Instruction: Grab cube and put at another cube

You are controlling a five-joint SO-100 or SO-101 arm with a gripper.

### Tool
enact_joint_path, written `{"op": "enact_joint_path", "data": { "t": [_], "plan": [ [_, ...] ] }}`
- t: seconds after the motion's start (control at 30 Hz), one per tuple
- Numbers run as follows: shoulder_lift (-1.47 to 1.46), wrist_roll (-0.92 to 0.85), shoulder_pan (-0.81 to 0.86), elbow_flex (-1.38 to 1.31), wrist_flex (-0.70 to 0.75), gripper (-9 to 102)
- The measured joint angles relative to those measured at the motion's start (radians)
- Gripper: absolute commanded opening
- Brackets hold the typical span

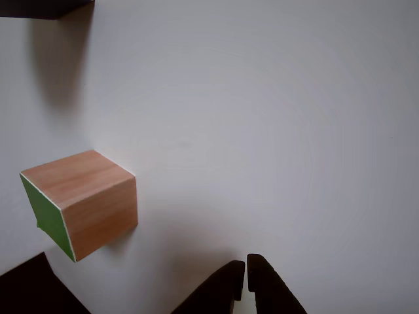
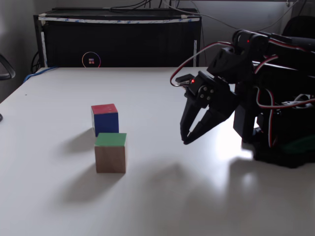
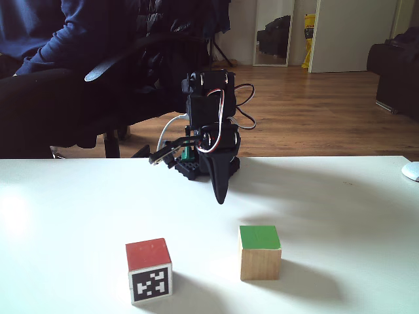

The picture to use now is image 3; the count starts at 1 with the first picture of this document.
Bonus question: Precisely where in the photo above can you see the white door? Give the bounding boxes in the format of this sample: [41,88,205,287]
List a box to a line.
[307,0,399,74]

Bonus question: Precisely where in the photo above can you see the green-topped wooden cube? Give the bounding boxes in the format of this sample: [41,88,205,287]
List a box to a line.
[238,224,283,281]

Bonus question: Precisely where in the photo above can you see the person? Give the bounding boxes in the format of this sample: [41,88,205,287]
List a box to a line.
[0,0,184,158]

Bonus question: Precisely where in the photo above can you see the dark sofa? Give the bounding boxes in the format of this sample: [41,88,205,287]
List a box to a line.
[366,27,419,120]

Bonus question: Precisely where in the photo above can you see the black cable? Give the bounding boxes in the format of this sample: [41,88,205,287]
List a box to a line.
[233,84,257,130]

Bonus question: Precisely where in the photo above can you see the black plug connector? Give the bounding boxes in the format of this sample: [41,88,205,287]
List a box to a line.
[149,136,197,169]

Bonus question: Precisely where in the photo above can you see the red-topped cube with marker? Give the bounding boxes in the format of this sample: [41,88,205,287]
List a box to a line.
[125,237,173,305]

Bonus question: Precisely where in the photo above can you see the white cable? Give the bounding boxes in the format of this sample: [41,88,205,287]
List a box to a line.
[156,113,190,154]

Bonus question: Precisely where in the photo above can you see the wall mirror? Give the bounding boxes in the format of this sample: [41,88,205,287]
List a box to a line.
[252,0,295,67]

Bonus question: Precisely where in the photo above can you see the yellow bag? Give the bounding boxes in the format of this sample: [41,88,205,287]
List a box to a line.
[301,13,317,70]

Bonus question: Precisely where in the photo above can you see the black office chair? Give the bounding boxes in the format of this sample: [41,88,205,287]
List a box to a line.
[49,33,212,159]

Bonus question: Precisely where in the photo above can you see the red white black servo wire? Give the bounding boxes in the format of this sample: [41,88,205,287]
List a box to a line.
[200,87,230,154]

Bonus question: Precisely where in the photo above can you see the black stand legs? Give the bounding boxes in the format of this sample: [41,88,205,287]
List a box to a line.
[209,34,234,69]

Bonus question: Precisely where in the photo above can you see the white computer mouse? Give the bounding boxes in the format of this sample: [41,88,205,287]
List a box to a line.
[401,161,419,182]

